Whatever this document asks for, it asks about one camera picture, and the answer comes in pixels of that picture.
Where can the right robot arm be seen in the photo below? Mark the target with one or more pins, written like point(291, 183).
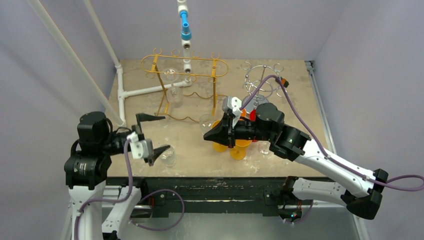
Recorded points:
point(352, 186)

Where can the left yellow plastic goblet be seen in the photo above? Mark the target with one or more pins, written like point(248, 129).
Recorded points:
point(216, 146)

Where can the chrome round glass rack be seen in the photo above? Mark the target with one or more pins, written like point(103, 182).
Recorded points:
point(261, 81)

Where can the yellow plastic goblet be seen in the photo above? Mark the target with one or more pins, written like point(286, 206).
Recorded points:
point(216, 146)
point(239, 151)

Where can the round clear wine glass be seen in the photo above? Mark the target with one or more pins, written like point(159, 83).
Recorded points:
point(174, 94)

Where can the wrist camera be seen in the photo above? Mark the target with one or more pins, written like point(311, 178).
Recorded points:
point(233, 104)
point(140, 147)

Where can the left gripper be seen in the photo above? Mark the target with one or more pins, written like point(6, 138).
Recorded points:
point(143, 117)

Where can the clear glass near front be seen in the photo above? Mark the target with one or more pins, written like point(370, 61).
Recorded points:
point(168, 157)

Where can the blue pipe fitting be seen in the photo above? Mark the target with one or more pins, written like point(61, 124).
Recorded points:
point(186, 33)

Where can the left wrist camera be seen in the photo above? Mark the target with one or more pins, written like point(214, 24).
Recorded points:
point(140, 147)

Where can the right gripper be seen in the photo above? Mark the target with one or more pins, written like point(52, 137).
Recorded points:
point(230, 129)

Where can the gold wire glass rack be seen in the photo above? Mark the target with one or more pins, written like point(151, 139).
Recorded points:
point(219, 68)

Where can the red plastic goblet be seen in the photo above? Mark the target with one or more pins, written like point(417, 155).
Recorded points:
point(252, 117)

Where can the right yellow plastic goblet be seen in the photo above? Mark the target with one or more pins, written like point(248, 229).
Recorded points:
point(239, 151)

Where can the orange plastic goblet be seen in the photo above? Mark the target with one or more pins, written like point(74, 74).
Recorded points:
point(243, 113)

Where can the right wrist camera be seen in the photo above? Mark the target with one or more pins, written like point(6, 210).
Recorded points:
point(233, 104)

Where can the white PVC pipe frame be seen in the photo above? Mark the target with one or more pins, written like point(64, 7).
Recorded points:
point(118, 116)

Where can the black mounting base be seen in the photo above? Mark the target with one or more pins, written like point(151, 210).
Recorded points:
point(267, 196)

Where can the clear champagne flute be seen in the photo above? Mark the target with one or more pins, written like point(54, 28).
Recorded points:
point(264, 148)

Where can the patterned clear goblet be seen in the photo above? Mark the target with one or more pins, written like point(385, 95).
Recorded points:
point(206, 123)

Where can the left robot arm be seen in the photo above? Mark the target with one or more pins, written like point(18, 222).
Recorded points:
point(95, 217)

